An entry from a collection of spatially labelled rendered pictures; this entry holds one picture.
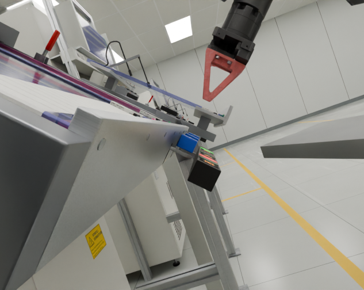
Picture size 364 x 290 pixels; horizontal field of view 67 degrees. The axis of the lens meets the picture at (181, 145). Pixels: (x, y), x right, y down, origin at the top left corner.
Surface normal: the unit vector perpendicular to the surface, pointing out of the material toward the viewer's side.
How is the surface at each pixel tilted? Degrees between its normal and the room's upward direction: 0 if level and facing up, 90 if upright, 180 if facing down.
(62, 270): 90
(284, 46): 90
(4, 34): 135
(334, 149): 90
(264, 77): 90
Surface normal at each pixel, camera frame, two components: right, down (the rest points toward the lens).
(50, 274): 0.94, -0.33
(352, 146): -0.92, 0.33
